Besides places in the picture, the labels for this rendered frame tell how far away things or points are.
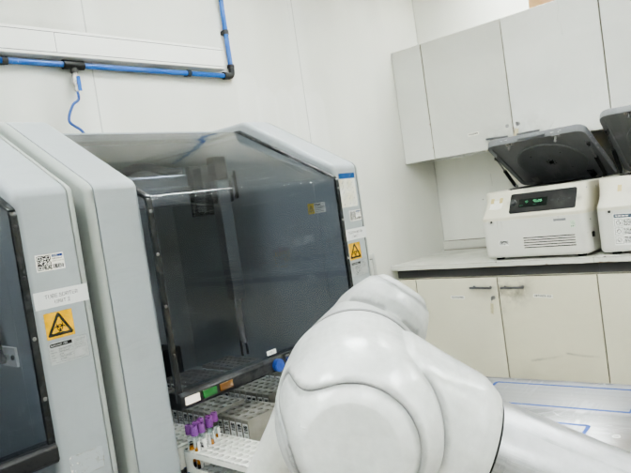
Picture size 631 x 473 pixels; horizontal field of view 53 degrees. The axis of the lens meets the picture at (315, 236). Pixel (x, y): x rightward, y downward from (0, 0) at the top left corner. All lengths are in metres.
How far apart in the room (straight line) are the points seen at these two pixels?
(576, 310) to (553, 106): 1.07
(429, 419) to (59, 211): 0.89
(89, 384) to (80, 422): 0.07
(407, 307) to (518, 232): 2.75
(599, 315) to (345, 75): 1.85
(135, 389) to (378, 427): 0.90
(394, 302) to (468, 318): 2.97
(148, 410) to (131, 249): 0.32
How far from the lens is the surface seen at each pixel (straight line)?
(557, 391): 1.63
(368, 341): 0.50
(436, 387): 0.50
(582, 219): 3.27
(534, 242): 3.38
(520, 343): 3.52
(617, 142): 3.56
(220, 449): 1.39
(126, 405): 1.30
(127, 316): 1.28
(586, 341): 3.39
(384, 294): 0.66
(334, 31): 3.72
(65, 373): 1.23
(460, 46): 3.86
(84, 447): 1.27
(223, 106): 2.98
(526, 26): 3.70
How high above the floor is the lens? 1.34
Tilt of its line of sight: 3 degrees down
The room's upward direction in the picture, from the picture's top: 8 degrees counter-clockwise
